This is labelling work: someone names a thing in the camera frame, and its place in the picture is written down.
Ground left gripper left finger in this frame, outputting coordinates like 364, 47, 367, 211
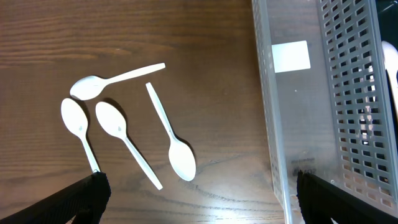
1, 172, 111, 223

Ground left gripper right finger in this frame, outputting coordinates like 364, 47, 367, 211
297, 171, 397, 224

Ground clear plastic basket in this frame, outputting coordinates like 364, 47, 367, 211
252, 0, 397, 223

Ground black plastic basket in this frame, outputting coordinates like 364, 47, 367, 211
374, 0, 398, 125

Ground white spoon top horizontal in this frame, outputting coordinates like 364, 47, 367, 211
70, 63, 165, 100

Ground white label sticker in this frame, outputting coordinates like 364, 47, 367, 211
272, 40, 311, 73

